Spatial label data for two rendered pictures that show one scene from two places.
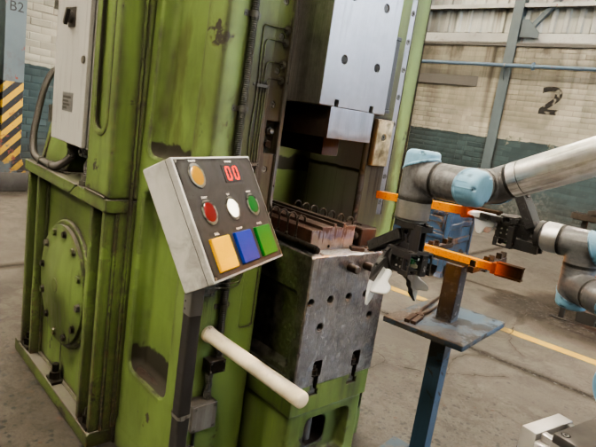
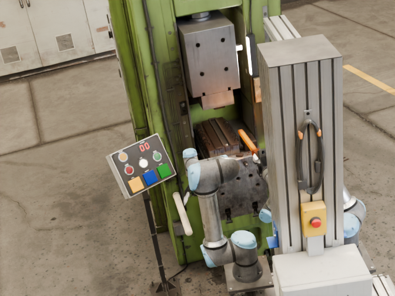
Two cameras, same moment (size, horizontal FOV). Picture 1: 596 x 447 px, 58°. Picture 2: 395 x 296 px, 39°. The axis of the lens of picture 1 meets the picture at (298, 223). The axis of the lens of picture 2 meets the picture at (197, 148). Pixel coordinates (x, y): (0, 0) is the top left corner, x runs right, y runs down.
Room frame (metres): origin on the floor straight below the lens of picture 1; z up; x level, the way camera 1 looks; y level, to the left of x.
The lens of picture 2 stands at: (-0.90, -1.76, 2.71)
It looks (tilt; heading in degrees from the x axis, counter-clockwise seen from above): 29 degrees down; 35
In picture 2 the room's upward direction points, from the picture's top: 9 degrees counter-clockwise
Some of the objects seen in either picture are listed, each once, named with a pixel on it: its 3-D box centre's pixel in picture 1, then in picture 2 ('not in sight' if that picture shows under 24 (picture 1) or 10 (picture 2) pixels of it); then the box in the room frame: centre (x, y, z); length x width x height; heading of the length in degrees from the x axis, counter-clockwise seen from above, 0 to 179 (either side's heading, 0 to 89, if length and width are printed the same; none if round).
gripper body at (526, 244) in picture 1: (520, 232); (265, 168); (1.39, -0.57, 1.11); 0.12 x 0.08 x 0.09; 43
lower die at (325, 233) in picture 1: (291, 221); (216, 137); (1.88, 0.02, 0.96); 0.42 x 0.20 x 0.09; 43
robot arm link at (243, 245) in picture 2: not in sight; (243, 246); (0.89, -0.67, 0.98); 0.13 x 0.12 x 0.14; 133
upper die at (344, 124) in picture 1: (306, 119); (210, 87); (1.88, 0.02, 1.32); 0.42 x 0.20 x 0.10; 43
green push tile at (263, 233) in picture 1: (264, 239); (163, 171); (1.32, 0.08, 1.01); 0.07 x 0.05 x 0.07; 158
